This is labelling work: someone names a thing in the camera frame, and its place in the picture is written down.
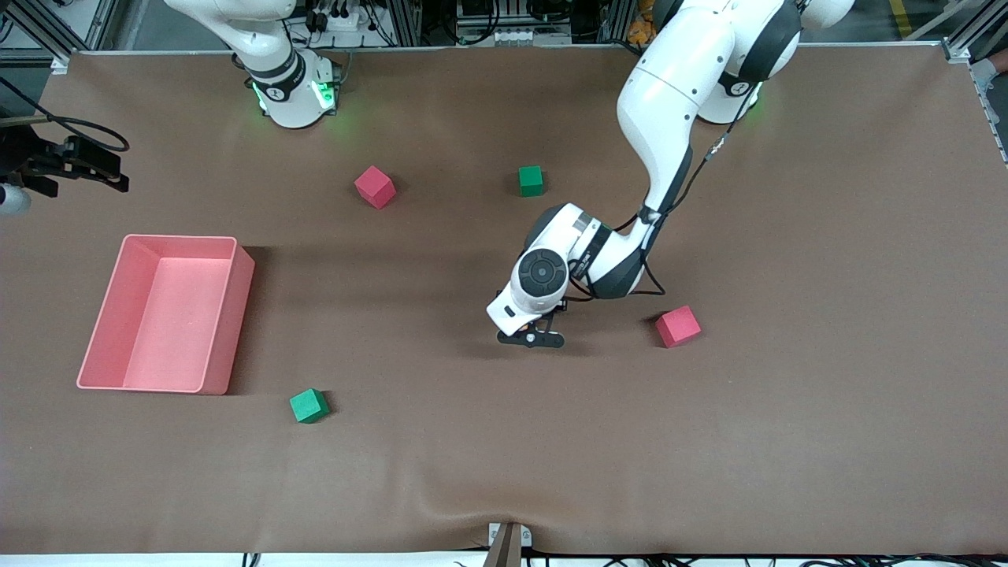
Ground aluminium frame post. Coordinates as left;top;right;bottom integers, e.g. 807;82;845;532
391;0;422;46
600;0;631;44

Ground metal bracket with post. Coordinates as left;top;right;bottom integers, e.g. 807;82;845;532
487;521;533;567

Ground pink plastic bin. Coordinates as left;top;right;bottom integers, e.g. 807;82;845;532
76;234;256;395

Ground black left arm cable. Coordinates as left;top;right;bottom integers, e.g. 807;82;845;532
567;75;757;304

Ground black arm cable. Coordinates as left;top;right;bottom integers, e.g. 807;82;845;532
567;75;757;304
0;75;131;154

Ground brown table mat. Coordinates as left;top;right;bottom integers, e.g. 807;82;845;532
0;43;1008;556

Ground pink foam cube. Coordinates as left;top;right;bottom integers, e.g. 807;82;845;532
354;165;397;210
654;305;702;349

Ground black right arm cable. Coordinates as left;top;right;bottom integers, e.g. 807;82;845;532
0;75;131;154

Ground white power strip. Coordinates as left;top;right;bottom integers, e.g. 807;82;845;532
303;0;365;34

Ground orange snack packets pile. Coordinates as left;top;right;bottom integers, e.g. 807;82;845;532
628;0;659;45

